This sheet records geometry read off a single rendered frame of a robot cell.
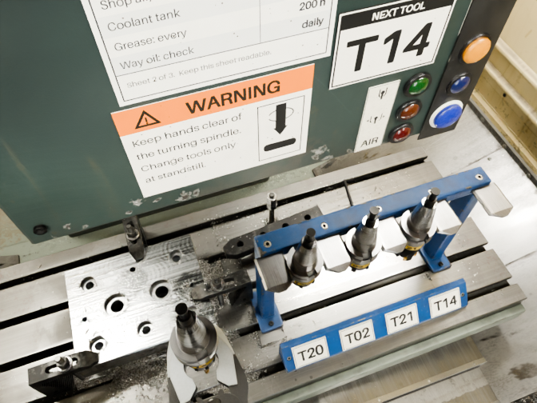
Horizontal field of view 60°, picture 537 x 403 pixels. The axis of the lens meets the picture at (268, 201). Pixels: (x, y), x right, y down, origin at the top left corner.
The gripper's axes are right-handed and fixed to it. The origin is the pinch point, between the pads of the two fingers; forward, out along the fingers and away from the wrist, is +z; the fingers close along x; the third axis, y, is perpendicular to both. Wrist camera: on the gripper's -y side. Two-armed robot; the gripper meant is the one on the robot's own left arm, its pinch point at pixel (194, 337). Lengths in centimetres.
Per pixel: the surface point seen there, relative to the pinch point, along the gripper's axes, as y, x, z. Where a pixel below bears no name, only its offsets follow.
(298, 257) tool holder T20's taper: 3.7, 19.4, 8.4
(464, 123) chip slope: 47, 98, 53
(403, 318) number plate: 36, 43, 1
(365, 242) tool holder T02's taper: 4.1, 31.1, 7.3
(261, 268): 7.9, 13.6, 10.4
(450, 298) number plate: 35, 55, 1
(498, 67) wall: 27, 102, 56
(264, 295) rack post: 25.3, 14.8, 12.1
